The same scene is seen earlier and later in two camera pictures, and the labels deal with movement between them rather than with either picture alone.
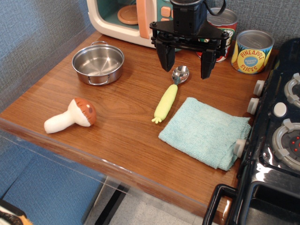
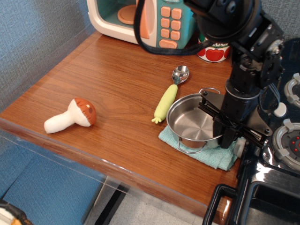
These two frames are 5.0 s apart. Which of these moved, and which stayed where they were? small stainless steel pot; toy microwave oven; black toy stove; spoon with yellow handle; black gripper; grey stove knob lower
Moved: small stainless steel pot; black gripper
Stayed: toy microwave oven; black toy stove; grey stove knob lower; spoon with yellow handle
